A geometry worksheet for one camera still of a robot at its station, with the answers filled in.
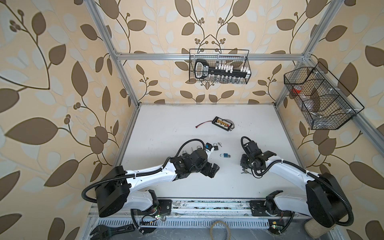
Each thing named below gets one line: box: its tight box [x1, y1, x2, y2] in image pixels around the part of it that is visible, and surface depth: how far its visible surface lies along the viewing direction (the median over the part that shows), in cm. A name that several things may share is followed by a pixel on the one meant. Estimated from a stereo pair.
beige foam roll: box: [304, 218, 336, 238], surface depth 67 cm
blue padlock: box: [219, 153, 231, 158], surface depth 95 cm
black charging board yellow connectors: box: [212, 116, 235, 132], surface depth 109 cm
